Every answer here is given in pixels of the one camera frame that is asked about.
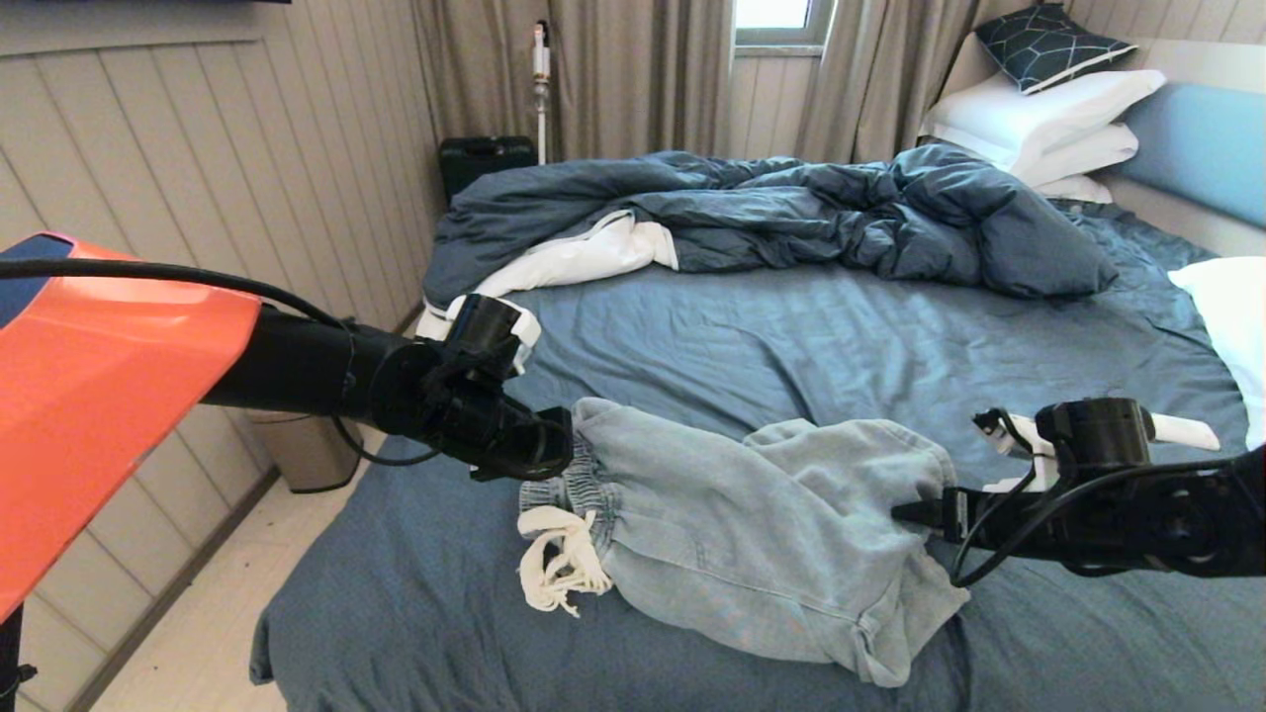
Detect light blue denim shorts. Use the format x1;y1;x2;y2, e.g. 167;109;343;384
516;398;972;688

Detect white remote control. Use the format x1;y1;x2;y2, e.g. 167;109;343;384
1147;412;1221;453

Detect brown trash bin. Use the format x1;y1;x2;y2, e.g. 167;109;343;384
247;407;362;493

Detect blue bed sheet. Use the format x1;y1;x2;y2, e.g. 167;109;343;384
249;198;1266;712

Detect black hard case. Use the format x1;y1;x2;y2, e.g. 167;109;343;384
439;136;538;209

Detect white pillow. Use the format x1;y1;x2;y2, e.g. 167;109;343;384
1034;175;1114;206
1167;257;1266;451
1009;124;1140;189
918;69;1168;174

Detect dark blue crumpled duvet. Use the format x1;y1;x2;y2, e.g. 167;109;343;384
415;143;1119;342

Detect beige curtain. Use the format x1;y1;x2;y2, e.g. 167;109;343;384
791;0;1040;167
410;0;735;164

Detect white stick vacuum cleaner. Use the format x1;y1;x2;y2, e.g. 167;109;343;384
532;22;552;167

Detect blue headboard cushion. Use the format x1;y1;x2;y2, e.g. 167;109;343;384
1113;82;1266;230

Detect dark patterned cushion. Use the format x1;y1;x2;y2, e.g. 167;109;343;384
974;5;1138;97

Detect beige headboard panel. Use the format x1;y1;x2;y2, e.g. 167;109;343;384
940;35;1266;258

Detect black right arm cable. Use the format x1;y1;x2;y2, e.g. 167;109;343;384
949;408;1266;586

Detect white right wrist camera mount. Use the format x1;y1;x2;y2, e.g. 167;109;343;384
972;408;1054;492

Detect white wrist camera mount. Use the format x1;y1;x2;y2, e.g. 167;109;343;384
972;408;1054;492
445;294;542;377

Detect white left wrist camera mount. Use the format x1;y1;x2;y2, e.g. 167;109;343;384
445;294;542;377

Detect window with grey frame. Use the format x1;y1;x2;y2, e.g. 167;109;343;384
734;0;834;50

